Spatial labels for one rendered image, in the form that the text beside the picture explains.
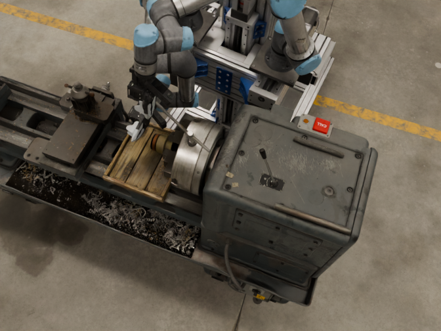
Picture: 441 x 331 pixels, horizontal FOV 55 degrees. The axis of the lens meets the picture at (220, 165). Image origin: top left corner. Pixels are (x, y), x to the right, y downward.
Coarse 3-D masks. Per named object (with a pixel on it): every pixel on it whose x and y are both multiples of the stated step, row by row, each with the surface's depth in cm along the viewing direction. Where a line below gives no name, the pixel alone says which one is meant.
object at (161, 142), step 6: (156, 138) 182; (162, 138) 181; (168, 138) 183; (150, 144) 182; (156, 144) 181; (162, 144) 180; (168, 144) 181; (174, 144) 186; (156, 150) 183; (162, 150) 181; (174, 150) 186
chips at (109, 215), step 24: (24, 168) 235; (24, 192) 228; (48, 192) 229; (72, 192) 230; (96, 192) 230; (96, 216) 224; (120, 216) 221; (144, 216) 225; (168, 216) 225; (144, 240) 219; (168, 240) 217; (192, 240) 217
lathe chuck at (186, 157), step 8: (200, 120) 177; (192, 128) 170; (200, 128) 171; (208, 128) 172; (184, 136) 168; (200, 136) 169; (184, 144) 167; (184, 152) 167; (192, 152) 167; (176, 160) 168; (184, 160) 167; (192, 160) 167; (176, 168) 169; (184, 168) 168; (192, 168) 167; (176, 176) 171; (184, 176) 170; (192, 176) 169; (176, 184) 177; (184, 184) 173
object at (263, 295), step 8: (232, 240) 193; (224, 248) 192; (224, 256) 194; (232, 280) 203; (232, 288) 254; (240, 288) 209; (248, 288) 233; (256, 288) 226; (256, 296) 240; (264, 296) 234
